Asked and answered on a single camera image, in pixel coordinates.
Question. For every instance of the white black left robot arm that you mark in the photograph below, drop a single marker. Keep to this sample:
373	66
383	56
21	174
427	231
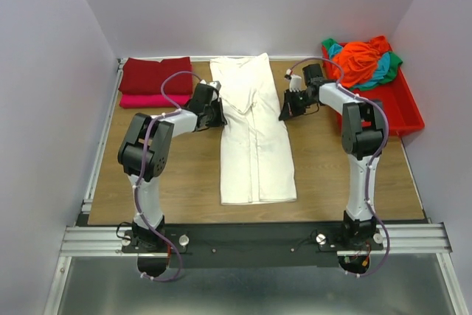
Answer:
144	152

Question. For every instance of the aluminium frame rail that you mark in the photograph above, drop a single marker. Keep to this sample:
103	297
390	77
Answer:
104	241

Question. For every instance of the teal t-shirt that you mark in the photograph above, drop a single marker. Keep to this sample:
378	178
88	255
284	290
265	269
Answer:
381	68

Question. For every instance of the orange t-shirt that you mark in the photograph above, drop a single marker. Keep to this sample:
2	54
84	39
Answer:
355	62

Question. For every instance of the green t-shirt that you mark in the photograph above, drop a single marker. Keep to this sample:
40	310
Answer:
366	65

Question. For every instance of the dark red folded t-shirt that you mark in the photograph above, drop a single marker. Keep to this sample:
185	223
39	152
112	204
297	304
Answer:
145	77

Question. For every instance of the aluminium left side rail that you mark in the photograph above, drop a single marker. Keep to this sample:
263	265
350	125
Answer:
88	197

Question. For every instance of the pink folded t-shirt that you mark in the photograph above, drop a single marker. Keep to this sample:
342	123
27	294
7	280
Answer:
152	101

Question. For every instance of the white t-shirt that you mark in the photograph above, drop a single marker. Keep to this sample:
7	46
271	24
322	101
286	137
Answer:
256	160

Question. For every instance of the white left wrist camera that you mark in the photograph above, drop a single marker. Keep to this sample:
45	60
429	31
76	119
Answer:
215	84

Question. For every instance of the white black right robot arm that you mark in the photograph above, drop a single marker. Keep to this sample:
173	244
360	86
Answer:
364	133

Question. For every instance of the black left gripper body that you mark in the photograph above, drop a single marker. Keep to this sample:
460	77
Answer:
214	119

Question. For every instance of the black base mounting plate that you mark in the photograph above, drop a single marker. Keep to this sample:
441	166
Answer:
226	246

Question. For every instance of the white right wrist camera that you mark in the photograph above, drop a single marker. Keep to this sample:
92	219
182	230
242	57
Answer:
294	81

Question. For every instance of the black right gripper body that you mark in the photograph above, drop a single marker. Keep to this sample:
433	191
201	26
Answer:
299	101

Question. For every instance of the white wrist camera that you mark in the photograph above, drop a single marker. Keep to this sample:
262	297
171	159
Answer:
294	81
215	84

